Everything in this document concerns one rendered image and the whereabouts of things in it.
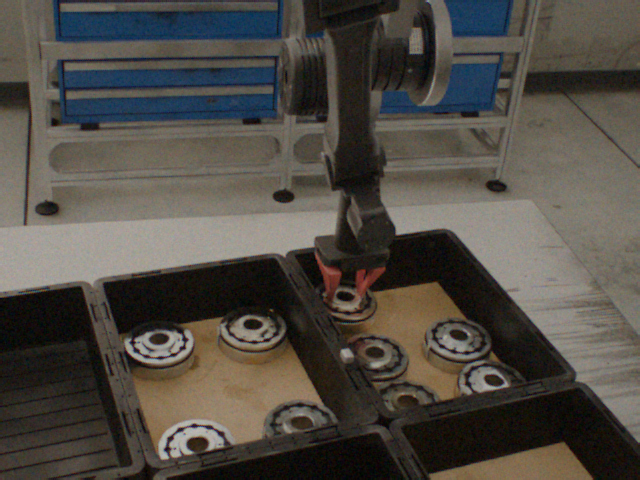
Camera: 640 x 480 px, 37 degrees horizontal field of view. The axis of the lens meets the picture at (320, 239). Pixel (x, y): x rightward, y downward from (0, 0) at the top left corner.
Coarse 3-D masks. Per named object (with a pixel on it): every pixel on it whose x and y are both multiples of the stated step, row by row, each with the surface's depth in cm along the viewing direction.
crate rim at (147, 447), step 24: (192, 264) 148; (216, 264) 148; (240, 264) 149; (288, 264) 150; (96, 288) 141; (312, 312) 140; (120, 360) 128; (336, 360) 131; (360, 384) 127; (144, 432) 119; (312, 432) 119; (144, 456) 114; (192, 456) 114; (216, 456) 115
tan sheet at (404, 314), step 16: (400, 288) 164; (416, 288) 164; (432, 288) 165; (384, 304) 160; (400, 304) 160; (416, 304) 160; (432, 304) 161; (448, 304) 161; (384, 320) 156; (400, 320) 156; (416, 320) 157; (432, 320) 157; (352, 336) 152; (400, 336) 153; (416, 336) 153; (416, 352) 150; (416, 368) 146; (432, 368) 147; (432, 384) 144; (448, 384) 144
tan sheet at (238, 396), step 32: (288, 352) 147; (160, 384) 139; (192, 384) 140; (224, 384) 140; (256, 384) 141; (288, 384) 141; (160, 416) 134; (192, 416) 134; (224, 416) 135; (256, 416) 135
